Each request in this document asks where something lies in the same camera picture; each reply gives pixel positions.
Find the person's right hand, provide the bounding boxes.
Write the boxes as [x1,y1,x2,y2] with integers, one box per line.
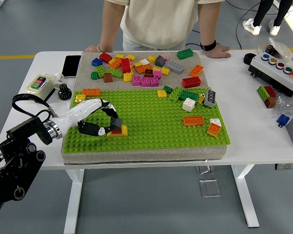
[82,44,100,54]

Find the person's left hand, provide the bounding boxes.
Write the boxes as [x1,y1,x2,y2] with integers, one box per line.
[205,45,232,59]

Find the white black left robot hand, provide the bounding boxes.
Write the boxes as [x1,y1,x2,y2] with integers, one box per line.
[54,97,119,137]

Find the yellow curved brick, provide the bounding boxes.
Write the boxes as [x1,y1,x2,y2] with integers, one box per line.
[106,124,128,138]

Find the orange long brick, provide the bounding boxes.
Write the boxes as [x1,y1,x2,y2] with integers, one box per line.
[81,88,101,97]
[189,64,205,78]
[183,116,205,127]
[134,63,153,75]
[108,58,123,70]

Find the dark green long brick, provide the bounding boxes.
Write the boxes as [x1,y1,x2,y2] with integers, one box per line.
[177,48,195,60]
[177,89,200,102]

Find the lime green long brick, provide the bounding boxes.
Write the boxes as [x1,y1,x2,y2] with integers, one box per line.
[106,68,124,79]
[167,87,184,102]

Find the red long brick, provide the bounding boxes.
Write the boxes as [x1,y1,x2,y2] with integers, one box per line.
[264,85,277,98]
[182,77,202,89]
[121,58,132,74]

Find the grey long brick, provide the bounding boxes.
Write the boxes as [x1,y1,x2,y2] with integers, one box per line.
[166,60,185,75]
[203,89,216,108]

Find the orange brick on yellow plate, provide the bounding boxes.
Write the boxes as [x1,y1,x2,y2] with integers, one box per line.
[206,123,221,137]

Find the green studded baseplate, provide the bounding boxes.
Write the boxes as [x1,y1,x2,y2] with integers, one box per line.
[62,87,231,154]

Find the black wristwatch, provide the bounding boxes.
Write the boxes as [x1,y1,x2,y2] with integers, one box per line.
[200,39,217,52]

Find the black gear wheel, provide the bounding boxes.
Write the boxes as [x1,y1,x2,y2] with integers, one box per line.
[57,83,72,100]

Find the black smartphone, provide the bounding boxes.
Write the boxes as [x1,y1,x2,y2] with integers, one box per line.
[62,55,82,78]

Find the black round roll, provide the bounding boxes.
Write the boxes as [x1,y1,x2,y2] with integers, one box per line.
[243,53,257,66]

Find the small white plastic piece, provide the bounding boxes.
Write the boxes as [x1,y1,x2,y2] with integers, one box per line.
[54,72,65,88]

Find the person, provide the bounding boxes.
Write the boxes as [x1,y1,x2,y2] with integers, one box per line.
[242,0,293,37]
[104,0,227,51]

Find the white control box coloured buttons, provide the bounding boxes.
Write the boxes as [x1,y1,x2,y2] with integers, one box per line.
[248,51,293,98]

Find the white round lidded container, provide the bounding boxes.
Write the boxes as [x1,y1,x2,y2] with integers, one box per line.
[258,37,293,60]

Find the grey cushion mat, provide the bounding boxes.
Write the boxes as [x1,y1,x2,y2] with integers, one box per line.
[61,51,228,166]

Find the clear plastic wrap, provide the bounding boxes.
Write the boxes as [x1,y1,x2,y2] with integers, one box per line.
[272,94,293,115]

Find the white table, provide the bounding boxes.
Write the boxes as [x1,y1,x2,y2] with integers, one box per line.
[0,50,293,229]

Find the clear floor plate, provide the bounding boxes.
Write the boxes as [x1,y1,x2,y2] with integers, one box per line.
[196,165,215,175]
[198,179,222,198]

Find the table control panel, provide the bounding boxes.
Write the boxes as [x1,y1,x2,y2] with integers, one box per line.
[274,163,293,171]

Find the beaded bracelet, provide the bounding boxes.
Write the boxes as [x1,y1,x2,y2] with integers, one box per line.
[97,43,114,53]

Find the black floor cable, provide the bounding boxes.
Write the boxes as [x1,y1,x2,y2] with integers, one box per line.
[185,29,203,51]
[235,0,262,50]

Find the beige red-green switch box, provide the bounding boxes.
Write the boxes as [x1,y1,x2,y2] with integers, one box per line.
[25,73,56,102]

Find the blue brick keychain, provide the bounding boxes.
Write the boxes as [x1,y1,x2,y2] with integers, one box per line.
[276,114,291,128]

